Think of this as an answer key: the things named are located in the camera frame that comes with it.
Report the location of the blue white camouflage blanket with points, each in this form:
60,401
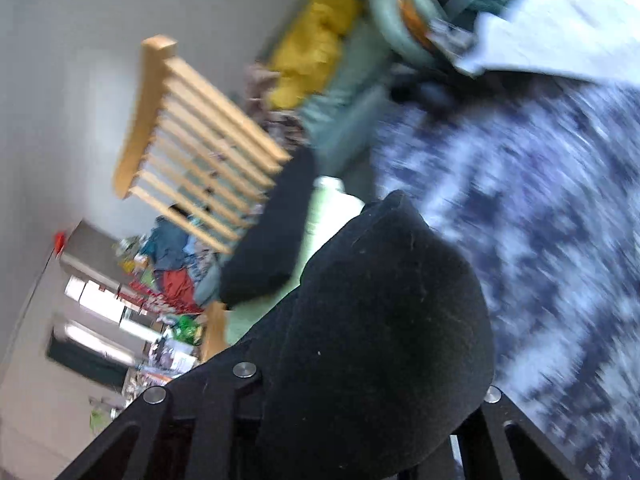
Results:
540,220

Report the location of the light green sofa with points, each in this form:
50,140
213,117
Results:
350,110

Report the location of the light green towel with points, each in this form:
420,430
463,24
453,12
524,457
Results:
325,210

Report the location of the yellow jacket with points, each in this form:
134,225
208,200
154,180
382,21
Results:
312,45

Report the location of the pile of colourful clutter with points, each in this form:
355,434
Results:
172,265

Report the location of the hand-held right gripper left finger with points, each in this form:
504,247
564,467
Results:
220,410

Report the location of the black fleece garment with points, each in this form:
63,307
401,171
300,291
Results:
380,335

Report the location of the grey cabinet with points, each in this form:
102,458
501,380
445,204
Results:
90,290

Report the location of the folded black cloth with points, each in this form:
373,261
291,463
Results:
270,240

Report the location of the wooden slatted chair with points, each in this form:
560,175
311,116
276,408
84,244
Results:
200,125

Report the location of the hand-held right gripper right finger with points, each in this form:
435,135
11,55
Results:
505,440

